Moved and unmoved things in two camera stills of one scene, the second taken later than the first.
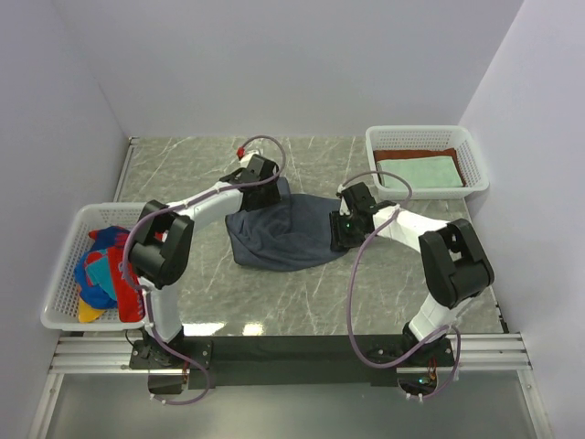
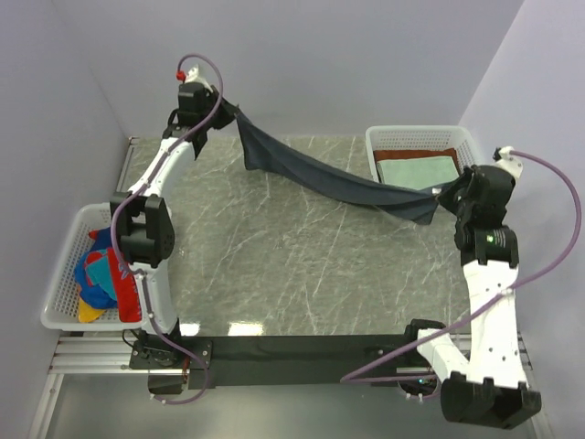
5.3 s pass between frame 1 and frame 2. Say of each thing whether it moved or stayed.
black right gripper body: moved
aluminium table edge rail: stayed
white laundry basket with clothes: stayed
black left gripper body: moved
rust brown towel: stayed
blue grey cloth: moved
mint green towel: stayed
